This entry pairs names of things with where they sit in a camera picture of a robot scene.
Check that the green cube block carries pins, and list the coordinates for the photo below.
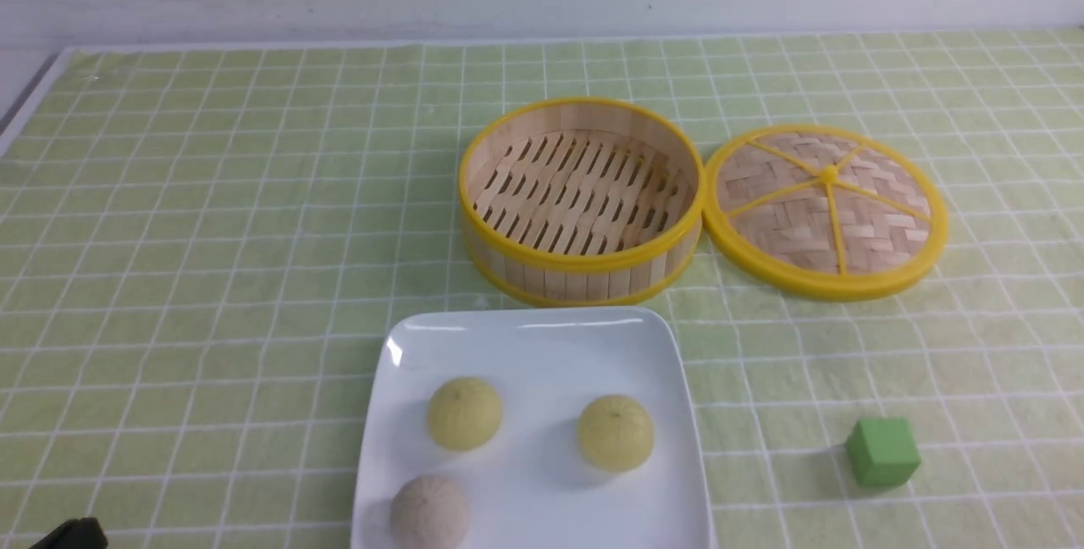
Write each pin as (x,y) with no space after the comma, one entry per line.
(882,452)

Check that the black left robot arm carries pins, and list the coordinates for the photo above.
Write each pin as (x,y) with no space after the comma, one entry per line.
(75,533)

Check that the white steamed bun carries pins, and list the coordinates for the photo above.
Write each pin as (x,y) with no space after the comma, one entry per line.
(430,511)

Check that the yellow steamed bun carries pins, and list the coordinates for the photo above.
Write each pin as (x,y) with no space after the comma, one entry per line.
(464,413)
(615,433)

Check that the white square plate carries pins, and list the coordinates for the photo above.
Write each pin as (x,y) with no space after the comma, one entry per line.
(529,487)

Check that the green checked tablecloth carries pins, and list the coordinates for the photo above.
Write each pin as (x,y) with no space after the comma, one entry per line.
(202,252)

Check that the bamboo steamer basket yellow rim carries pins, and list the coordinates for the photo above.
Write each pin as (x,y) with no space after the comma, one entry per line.
(581,201)

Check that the woven bamboo steamer lid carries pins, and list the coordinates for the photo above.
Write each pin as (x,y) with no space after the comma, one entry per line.
(823,213)

